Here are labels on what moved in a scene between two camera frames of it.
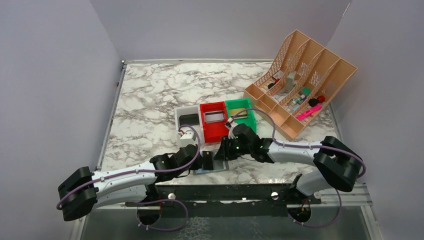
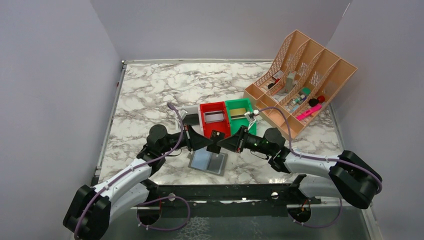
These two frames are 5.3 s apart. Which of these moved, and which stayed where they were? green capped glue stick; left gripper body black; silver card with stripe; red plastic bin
Moved: left gripper body black
Stayed: silver card with stripe; red plastic bin; green capped glue stick
